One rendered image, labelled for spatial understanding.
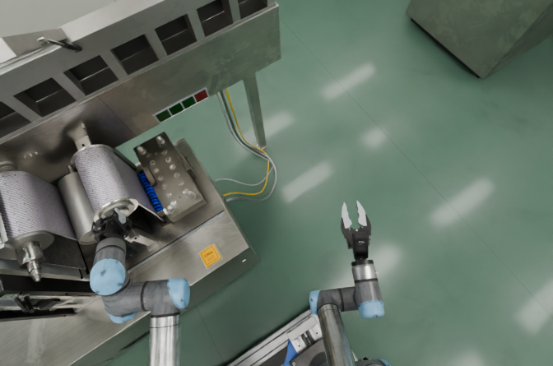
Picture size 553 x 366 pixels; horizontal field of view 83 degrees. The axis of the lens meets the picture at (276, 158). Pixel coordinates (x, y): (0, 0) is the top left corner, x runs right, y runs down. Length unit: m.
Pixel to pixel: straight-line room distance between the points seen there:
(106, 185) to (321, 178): 1.65
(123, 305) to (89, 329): 0.67
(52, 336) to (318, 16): 3.13
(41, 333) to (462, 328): 2.29
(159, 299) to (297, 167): 1.78
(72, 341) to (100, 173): 0.72
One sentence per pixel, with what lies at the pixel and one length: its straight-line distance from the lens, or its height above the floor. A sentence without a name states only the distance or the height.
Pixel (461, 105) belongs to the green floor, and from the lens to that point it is 3.12.
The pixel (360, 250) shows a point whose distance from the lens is 1.07.
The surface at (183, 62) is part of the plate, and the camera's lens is 1.28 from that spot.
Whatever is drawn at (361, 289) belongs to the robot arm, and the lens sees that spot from 1.09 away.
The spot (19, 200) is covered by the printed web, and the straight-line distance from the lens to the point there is 1.28.
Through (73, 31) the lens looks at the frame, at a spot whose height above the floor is 1.65.
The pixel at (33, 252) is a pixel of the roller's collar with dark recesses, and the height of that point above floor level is 1.36.
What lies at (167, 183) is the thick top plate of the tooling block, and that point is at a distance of 1.46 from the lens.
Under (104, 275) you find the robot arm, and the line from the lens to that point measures 0.90.
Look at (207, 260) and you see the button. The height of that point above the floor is 0.92.
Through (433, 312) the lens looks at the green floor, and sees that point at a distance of 2.50.
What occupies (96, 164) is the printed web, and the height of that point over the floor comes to 1.31.
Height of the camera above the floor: 2.32
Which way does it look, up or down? 66 degrees down
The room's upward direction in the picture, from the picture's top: 6 degrees counter-clockwise
